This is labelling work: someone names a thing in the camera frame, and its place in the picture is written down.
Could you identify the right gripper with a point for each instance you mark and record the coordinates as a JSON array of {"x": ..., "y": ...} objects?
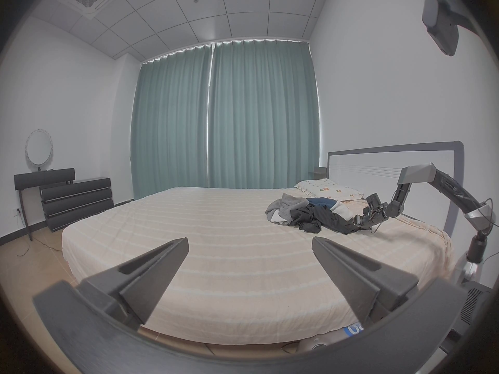
[{"x": 373, "y": 218}]

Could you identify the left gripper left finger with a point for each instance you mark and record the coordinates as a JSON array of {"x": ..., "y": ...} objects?
[{"x": 148, "y": 275}]

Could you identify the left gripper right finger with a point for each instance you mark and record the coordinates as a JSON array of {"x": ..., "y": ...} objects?
[{"x": 347, "y": 277}]

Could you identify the black T-shirt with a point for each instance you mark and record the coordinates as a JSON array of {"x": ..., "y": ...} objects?
[{"x": 335, "y": 222}]

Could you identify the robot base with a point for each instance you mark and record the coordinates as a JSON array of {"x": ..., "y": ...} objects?
[{"x": 353, "y": 330}]

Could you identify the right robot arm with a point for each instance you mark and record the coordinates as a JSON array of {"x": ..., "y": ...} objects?
[{"x": 417, "y": 173}]

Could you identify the bed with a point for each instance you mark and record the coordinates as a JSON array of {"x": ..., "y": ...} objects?
[{"x": 218, "y": 240}]

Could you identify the pile of clothes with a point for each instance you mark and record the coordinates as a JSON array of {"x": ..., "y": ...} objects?
[{"x": 288, "y": 205}]

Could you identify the white printed pillow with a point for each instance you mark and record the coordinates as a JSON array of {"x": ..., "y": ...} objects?
[{"x": 331, "y": 188}]

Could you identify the grey bedside table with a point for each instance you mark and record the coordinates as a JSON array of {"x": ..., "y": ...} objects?
[{"x": 317, "y": 173}]

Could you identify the black dressing table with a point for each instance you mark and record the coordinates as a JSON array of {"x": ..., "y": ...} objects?
[{"x": 43, "y": 177}]

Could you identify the round white framed mirror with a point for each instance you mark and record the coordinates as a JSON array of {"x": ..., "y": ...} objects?
[{"x": 39, "y": 148}]

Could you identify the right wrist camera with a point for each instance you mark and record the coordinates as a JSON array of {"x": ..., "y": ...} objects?
[{"x": 375, "y": 201}]

